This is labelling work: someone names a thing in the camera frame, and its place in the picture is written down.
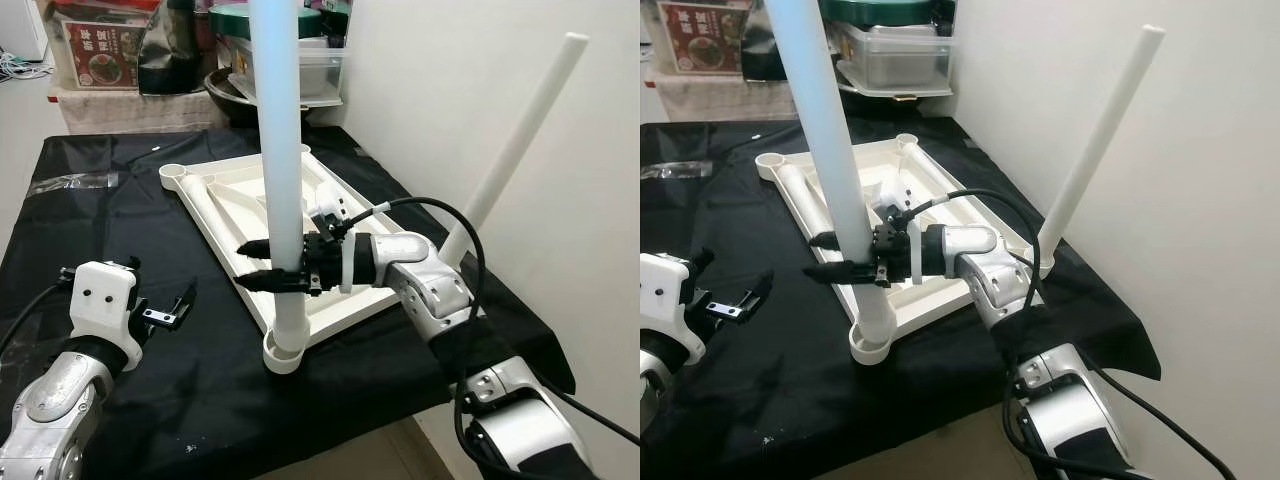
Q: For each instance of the beige cloth-covered bench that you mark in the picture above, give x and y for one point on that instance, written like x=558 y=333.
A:
x=720 y=98
x=130 y=110

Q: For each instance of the clear tape strip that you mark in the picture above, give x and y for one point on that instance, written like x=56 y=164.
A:
x=75 y=183

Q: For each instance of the green pot lid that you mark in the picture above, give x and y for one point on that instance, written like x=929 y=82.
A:
x=230 y=20
x=880 y=12

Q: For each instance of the black tablecloth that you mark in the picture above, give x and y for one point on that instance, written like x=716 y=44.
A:
x=200 y=400
x=780 y=420

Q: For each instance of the black metal basin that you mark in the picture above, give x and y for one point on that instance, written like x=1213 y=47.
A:
x=232 y=100

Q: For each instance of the glossy black bag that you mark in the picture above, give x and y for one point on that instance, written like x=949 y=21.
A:
x=175 y=55
x=760 y=45

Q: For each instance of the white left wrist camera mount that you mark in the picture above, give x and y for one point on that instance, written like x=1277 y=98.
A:
x=100 y=300
x=665 y=295

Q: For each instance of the red food-print box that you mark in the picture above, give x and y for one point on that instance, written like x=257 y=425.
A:
x=705 y=40
x=100 y=55

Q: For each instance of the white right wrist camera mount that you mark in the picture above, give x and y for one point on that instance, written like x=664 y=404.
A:
x=330 y=205
x=892 y=198

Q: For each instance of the clear bin with orange lid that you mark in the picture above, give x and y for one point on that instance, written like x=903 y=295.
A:
x=100 y=6

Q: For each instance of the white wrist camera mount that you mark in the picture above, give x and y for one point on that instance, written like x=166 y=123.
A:
x=892 y=198
x=100 y=300
x=665 y=295
x=330 y=205

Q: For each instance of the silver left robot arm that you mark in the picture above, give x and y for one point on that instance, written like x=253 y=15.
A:
x=655 y=380
x=60 y=410

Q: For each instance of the clear plastic storage box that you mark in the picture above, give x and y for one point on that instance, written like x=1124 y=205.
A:
x=325 y=70
x=890 y=60

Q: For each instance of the white appliance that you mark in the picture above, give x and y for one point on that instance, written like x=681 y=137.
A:
x=22 y=30

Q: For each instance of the white plastic table top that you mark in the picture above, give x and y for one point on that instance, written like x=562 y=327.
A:
x=915 y=312
x=320 y=315

